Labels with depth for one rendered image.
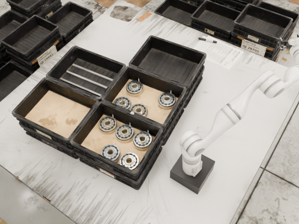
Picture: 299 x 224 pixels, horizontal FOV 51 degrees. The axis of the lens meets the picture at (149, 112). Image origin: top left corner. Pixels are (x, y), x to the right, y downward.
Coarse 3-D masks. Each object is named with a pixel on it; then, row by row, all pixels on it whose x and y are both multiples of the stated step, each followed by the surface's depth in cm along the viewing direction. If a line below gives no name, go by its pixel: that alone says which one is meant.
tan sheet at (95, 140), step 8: (96, 128) 178; (88, 136) 175; (96, 136) 175; (104, 136) 174; (112, 136) 174; (152, 136) 173; (88, 144) 172; (96, 144) 172; (104, 144) 172; (120, 144) 171; (128, 144) 171; (136, 152) 168; (144, 152) 168
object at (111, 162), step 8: (104, 104) 175; (128, 112) 171; (144, 120) 168; (80, 128) 168; (160, 128) 164; (72, 144) 162; (152, 144) 159; (88, 152) 159; (96, 152) 158; (104, 160) 156; (112, 160) 155; (144, 160) 154; (120, 168) 154; (128, 168) 152; (136, 168) 152
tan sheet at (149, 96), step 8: (128, 80) 197; (144, 88) 193; (152, 88) 193; (120, 96) 190; (128, 96) 190; (136, 96) 190; (144, 96) 189; (152, 96) 189; (144, 104) 186; (152, 104) 186; (152, 112) 182; (160, 112) 182; (168, 112) 182; (160, 120) 179
